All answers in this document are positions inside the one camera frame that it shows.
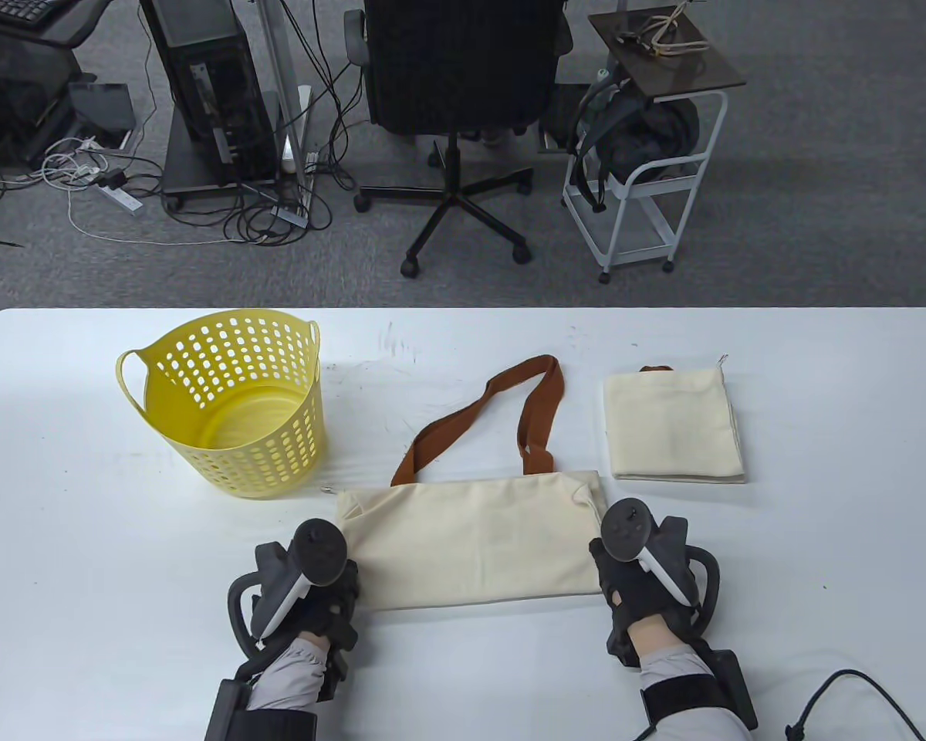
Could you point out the black laptop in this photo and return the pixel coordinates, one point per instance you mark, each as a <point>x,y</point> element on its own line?
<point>104,104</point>

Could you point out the dark brown board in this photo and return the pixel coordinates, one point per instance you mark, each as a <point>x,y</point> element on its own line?
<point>687,73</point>

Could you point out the person's right forearm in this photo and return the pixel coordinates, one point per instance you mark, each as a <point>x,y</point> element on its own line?
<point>679,664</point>

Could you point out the black desk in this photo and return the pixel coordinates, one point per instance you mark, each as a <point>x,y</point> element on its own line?
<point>77,19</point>

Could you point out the person's left hand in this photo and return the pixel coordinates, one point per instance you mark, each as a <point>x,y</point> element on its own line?
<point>332,610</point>

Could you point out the grey white handheld controller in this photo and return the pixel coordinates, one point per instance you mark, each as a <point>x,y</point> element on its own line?
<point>625,529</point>
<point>320,548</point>

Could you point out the person's left forearm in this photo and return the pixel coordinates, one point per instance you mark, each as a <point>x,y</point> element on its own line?
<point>289,671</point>

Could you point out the flower print canvas bag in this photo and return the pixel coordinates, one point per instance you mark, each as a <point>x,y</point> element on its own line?
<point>664,424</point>

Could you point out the yellow perforated plastic basket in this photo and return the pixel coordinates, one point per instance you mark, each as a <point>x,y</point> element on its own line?
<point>201,417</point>

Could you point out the grey metal stand base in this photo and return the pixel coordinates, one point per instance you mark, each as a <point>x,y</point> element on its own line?
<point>185,166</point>

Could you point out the grey power strip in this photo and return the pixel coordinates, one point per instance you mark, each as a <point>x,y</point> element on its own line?
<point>292,216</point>

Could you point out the black backpack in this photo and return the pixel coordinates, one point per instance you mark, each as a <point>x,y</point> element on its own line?
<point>648,131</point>

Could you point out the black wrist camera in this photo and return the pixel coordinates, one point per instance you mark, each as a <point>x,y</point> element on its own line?
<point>623,648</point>
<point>336,671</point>

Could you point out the cream canvas bag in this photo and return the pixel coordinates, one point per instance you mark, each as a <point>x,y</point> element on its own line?
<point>471,540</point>

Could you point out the dark mesh chair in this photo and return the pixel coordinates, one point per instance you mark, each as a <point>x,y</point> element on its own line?
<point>8,100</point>

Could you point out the white power strip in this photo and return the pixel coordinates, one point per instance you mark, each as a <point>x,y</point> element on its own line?
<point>123,199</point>

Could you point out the black armband sensor pack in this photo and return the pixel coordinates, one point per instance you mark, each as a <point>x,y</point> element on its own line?
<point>702,695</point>
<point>262,725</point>

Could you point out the grey metal desk leg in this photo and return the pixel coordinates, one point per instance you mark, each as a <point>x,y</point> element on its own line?
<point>278,62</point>

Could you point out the black keyboard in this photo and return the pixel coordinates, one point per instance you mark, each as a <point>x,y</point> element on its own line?
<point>15,9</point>

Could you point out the black computer tower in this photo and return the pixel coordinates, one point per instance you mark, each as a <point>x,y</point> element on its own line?
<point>201,54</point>

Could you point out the black office chair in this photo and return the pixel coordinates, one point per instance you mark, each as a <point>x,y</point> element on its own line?
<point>463,62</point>

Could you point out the person's right hand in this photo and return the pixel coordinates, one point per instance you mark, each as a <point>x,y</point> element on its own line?
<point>633,594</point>

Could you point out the white rolling cart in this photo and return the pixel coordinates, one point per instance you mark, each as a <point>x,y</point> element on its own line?
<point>634,231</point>

